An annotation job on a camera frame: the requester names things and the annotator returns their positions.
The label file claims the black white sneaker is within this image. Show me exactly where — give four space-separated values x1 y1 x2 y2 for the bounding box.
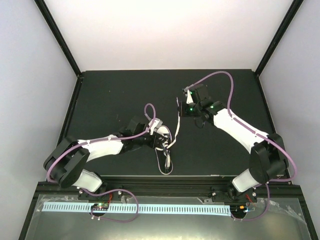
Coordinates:
154 125 174 176

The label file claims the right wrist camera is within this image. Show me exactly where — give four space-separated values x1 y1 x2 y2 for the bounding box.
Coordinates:
183 84 210 104

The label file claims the black frame post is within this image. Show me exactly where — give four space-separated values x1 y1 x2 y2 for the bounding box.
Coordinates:
34 0 82 78
254 0 304 77

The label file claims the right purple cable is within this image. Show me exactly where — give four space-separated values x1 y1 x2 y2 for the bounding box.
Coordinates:
183 71 298 223

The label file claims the right small circuit board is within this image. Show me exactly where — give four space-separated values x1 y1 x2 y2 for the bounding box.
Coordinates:
234 205 256 213

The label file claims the left black frame post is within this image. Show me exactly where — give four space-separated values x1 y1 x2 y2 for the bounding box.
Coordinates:
34 0 82 78

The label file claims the small circuit board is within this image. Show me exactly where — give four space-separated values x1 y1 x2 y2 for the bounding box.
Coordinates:
90 203 109 211
234 205 256 213

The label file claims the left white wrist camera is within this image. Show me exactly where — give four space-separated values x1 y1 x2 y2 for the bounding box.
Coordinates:
148 118 163 135

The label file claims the black table mat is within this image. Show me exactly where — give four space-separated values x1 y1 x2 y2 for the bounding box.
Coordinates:
67 69 275 176

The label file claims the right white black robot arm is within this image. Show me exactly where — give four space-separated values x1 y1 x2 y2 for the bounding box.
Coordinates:
177 100 289 202

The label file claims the light blue slotted cable duct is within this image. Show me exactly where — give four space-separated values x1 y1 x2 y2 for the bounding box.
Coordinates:
41 202 231 217

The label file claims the white shoelace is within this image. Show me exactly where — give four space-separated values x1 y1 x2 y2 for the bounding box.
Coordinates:
155 111 181 176

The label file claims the right black frame post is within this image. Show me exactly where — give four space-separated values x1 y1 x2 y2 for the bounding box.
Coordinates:
254 0 304 77

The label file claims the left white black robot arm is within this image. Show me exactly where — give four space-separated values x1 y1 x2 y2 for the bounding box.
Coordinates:
43 117 172 200

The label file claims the left small circuit board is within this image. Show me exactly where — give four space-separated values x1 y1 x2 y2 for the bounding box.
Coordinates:
90 203 109 211

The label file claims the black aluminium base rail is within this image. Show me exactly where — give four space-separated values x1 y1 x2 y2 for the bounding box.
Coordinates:
35 176 305 204

